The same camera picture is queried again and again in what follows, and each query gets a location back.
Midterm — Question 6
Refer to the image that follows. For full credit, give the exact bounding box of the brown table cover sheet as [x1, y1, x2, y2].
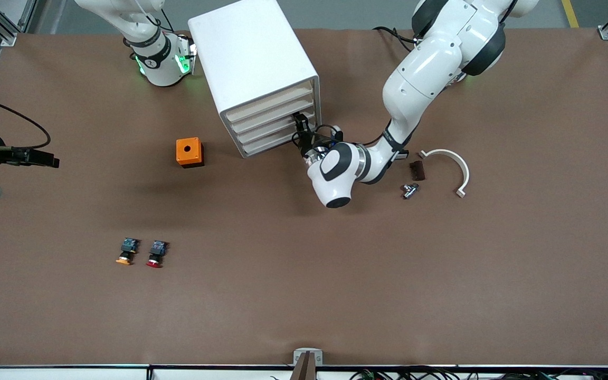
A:
[0, 26, 608, 366]

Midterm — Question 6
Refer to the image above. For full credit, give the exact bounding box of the orange button enclosure box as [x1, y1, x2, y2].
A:
[176, 137, 205, 168]

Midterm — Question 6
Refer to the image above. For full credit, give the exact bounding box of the orange push button switch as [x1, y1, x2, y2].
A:
[116, 237, 140, 265]

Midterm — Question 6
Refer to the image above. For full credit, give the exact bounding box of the red push button switch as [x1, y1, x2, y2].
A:
[146, 240, 169, 269]

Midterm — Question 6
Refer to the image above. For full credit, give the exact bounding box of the white curved plastic bracket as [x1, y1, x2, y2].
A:
[419, 149, 470, 198]

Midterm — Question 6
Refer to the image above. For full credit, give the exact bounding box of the black table edge rail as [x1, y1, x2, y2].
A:
[0, 363, 608, 370]

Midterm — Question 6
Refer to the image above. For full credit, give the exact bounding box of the grey metal mount bracket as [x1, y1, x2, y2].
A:
[293, 348, 323, 366]

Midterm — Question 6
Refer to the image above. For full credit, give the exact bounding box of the brown camera post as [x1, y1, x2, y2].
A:
[291, 353, 318, 380]

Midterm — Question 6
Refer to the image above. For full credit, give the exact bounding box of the black cable bundle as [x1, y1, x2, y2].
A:
[270, 367, 608, 380]

